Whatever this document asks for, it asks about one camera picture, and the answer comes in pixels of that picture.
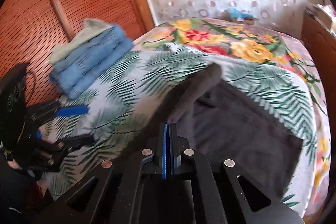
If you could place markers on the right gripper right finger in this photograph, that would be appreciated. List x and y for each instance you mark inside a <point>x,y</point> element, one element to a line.
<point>230,195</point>

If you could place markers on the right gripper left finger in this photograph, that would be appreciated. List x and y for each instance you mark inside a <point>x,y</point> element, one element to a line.
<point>112,192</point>

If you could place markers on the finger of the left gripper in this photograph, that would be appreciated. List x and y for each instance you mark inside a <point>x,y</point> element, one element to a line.
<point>69,110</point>
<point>71,144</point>

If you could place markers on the black shorts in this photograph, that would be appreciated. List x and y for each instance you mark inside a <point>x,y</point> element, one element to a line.
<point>222,123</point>

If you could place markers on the person's left hand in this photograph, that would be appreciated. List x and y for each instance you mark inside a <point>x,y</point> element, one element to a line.
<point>14,165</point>

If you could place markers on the folded dark blue jeans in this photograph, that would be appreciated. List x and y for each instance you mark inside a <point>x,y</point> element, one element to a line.
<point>72,83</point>

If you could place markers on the palm leaf print bedsheet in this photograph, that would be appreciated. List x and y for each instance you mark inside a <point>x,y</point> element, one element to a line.
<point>124,98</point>

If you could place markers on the folded grey-green pants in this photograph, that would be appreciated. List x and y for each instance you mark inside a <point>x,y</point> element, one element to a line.
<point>91,28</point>

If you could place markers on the folded light blue jeans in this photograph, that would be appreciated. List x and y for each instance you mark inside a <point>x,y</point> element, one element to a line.
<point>111,42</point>

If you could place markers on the wooden louvered wardrobe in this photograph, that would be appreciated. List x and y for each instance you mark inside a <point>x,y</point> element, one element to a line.
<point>31,28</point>

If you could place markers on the floral pink blanket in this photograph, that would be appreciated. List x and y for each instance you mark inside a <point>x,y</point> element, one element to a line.
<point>236,42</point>

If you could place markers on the blue bag in box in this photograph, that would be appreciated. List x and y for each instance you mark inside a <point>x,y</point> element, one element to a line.
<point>241,16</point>

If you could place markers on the wooden sideboard cabinet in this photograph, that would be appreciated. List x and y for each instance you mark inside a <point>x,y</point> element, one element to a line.
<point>321,46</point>

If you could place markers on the cardboard box on cabinet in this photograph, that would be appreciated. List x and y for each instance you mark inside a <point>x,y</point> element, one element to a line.
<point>324,15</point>

